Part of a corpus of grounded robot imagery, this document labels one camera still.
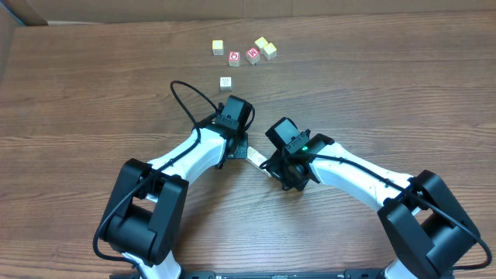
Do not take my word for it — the white patterned block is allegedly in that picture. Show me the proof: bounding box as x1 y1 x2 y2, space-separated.
219 77 233 91
247 146 264 165

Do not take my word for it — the red framed block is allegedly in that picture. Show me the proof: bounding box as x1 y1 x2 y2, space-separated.
251 153 271 177

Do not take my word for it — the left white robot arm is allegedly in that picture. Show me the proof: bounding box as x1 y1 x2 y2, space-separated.
94 125 248 278

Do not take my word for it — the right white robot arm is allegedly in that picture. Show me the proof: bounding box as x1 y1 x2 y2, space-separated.
262 130 487 278

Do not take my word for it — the red block letter left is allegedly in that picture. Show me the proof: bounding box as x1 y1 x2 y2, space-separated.
228 51 240 67

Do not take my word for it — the red block letter E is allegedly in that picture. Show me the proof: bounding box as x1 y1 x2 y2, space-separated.
246 47 260 65

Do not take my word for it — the yellow block right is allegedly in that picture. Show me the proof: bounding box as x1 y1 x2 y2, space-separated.
263 43 277 60

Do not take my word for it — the yellow block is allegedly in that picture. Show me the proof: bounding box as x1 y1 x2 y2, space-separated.
212 40 224 56
263 43 277 60
254 36 268 51

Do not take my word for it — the yellow block far left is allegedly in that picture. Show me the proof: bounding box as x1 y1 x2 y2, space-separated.
212 40 224 56

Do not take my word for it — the yellow block upper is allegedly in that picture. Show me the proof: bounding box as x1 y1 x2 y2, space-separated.
254 36 268 51

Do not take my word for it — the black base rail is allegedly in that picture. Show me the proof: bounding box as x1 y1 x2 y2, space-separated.
170 269 454 279

